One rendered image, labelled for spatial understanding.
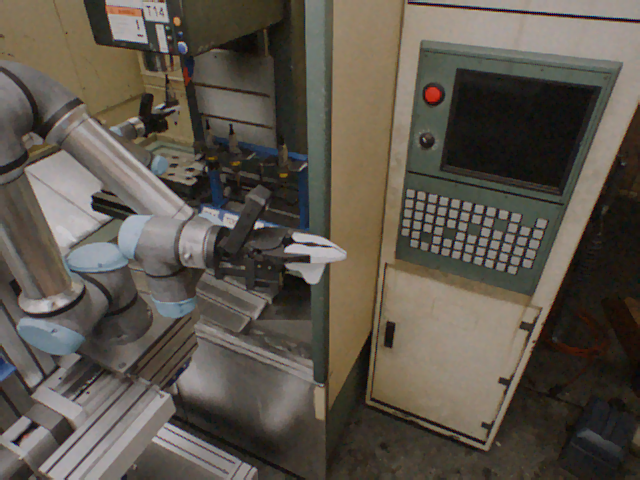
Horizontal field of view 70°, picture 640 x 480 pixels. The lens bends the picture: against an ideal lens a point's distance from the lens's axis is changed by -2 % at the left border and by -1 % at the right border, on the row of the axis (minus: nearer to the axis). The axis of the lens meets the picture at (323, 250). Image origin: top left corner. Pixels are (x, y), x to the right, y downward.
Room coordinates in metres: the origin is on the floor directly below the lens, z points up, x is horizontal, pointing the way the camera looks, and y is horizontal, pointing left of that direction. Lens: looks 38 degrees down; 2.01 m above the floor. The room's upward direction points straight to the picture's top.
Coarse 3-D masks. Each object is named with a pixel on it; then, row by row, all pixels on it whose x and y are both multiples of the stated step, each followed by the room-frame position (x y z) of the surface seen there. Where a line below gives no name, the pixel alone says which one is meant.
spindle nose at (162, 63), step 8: (144, 56) 1.86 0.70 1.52; (152, 56) 1.84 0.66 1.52; (160, 56) 1.84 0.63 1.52; (168, 56) 1.86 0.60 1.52; (176, 56) 1.88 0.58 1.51; (144, 64) 1.87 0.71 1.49; (152, 64) 1.84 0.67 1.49; (160, 64) 1.84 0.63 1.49; (168, 64) 1.85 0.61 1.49; (176, 64) 1.88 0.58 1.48; (160, 72) 1.85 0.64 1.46
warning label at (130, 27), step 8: (112, 8) 1.73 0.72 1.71; (120, 8) 1.71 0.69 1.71; (128, 8) 1.70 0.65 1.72; (112, 16) 1.73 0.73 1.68; (120, 16) 1.72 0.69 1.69; (128, 16) 1.70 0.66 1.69; (136, 16) 1.68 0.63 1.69; (112, 24) 1.74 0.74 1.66; (120, 24) 1.72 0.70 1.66; (128, 24) 1.70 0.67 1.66; (136, 24) 1.69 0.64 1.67; (120, 32) 1.72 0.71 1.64; (128, 32) 1.71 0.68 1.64; (136, 32) 1.69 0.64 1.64; (144, 32) 1.68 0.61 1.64; (136, 40) 1.70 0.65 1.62; (144, 40) 1.68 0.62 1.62
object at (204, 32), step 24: (96, 0) 1.76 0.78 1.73; (168, 0) 1.62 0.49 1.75; (192, 0) 1.64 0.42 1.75; (216, 0) 1.76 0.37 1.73; (240, 0) 1.89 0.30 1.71; (264, 0) 2.04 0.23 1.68; (96, 24) 1.77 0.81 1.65; (144, 24) 1.67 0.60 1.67; (168, 24) 1.63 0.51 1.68; (192, 24) 1.63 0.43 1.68; (216, 24) 1.74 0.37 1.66; (240, 24) 1.87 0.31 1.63; (264, 24) 2.03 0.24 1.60; (144, 48) 1.68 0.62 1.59; (168, 48) 1.64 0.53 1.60; (192, 48) 1.61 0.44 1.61
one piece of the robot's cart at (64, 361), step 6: (72, 354) 0.76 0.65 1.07; (54, 360) 0.74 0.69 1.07; (60, 360) 0.74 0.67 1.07; (66, 360) 0.74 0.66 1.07; (72, 360) 0.74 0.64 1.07; (60, 366) 0.73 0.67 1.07; (66, 366) 0.72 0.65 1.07; (60, 372) 0.71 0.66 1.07; (54, 378) 0.69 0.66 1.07; (42, 384) 0.67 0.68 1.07; (48, 384) 0.67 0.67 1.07
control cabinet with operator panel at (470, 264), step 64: (448, 0) 1.22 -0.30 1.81; (512, 0) 1.16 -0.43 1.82; (576, 0) 1.10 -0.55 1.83; (448, 64) 1.17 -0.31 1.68; (512, 64) 1.11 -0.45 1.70; (576, 64) 1.06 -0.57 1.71; (448, 128) 1.16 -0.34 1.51; (512, 128) 1.11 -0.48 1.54; (576, 128) 1.05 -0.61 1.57; (448, 192) 1.15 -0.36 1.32; (512, 192) 1.08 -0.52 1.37; (576, 192) 1.04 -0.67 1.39; (384, 256) 1.26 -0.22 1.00; (448, 256) 1.13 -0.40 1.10; (512, 256) 1.06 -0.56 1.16; (384, 320) 1.26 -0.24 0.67; (448, 320) 1.16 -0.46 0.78; (512, 320) 1.08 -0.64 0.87; (384, 384) 1.25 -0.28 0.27; (448, 384) 1.14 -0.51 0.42; (512, 384) 1.03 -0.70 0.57
